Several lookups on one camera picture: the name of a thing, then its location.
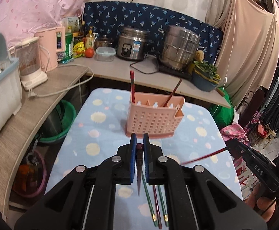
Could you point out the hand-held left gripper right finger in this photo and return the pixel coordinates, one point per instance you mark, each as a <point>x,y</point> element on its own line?
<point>146,158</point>

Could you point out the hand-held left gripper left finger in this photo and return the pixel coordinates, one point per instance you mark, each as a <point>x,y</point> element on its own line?
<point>133,158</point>

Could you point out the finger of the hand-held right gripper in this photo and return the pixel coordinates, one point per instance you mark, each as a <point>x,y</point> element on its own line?
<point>237,148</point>

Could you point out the pink perforated utensil holder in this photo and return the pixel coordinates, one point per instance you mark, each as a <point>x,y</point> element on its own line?
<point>153,122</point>

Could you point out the person's right hand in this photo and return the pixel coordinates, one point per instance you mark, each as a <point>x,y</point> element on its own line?
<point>264,203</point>

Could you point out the pink floral cloth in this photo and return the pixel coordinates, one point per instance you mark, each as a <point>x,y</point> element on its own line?
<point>232,134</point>

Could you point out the green plastic bag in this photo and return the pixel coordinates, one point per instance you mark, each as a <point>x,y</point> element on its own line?
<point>225,112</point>

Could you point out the blue planet-print tablecloth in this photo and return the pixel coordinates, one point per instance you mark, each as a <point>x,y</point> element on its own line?
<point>101,134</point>

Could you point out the dark metal chair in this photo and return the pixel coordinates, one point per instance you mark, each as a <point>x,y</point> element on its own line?
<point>254,110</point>

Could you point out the blue draining basin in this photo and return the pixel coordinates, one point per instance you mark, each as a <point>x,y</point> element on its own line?
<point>204,83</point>

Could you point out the green plastic basin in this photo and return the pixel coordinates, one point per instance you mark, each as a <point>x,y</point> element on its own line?
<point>67,124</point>

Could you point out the leafy green vegetables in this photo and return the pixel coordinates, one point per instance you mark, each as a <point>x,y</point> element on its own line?
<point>205,68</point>

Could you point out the black induction cooker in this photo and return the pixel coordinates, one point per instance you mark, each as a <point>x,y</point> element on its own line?
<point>170,73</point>

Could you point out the pink plastic basin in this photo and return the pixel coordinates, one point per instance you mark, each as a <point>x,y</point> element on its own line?
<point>41,172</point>

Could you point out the beige curtain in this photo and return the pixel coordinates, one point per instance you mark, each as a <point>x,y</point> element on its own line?
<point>247,52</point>

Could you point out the yellow loofah sponge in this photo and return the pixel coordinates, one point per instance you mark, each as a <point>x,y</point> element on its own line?
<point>199,55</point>

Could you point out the glass container with blue lid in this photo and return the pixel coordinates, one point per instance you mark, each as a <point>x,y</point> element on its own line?
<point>105,54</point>

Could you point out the steel rice cooker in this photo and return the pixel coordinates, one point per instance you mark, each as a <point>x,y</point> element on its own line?
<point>132,45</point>

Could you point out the red tomato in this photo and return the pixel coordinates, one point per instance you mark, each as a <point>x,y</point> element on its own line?
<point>89,52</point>

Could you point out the grey wooden counter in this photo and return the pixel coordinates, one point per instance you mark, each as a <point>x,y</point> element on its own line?
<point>22,129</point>

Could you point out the steel steamer pot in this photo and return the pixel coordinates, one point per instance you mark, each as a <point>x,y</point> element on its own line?
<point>180,48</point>

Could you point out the small lidded steel pot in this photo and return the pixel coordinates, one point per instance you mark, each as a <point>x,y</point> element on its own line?
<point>104,42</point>

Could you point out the yellow snack packet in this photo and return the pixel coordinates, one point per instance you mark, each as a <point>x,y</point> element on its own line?
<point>79,49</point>

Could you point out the yellow oil bottle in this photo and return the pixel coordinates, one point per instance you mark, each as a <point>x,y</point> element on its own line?
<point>89,39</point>

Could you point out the green tin can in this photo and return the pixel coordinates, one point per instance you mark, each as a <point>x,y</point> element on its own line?
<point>67,48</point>

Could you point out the pink electric kettle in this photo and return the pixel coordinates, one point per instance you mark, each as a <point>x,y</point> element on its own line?
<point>49,50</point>

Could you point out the dark sauce bottle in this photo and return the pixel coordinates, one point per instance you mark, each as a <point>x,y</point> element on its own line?
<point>81,28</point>

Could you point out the glass kettle with white base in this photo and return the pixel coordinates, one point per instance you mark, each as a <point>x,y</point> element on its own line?
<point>29,62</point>

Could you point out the blue floral cloth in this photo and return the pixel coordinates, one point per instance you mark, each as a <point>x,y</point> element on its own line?
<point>153,14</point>

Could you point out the white dish box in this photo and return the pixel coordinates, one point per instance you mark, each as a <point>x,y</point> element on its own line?
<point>0,100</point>

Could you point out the white carton box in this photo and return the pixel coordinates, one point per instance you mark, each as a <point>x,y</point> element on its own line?
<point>70,24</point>

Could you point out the pink printed curtain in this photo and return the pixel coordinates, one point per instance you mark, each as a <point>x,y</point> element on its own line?
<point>34,7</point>

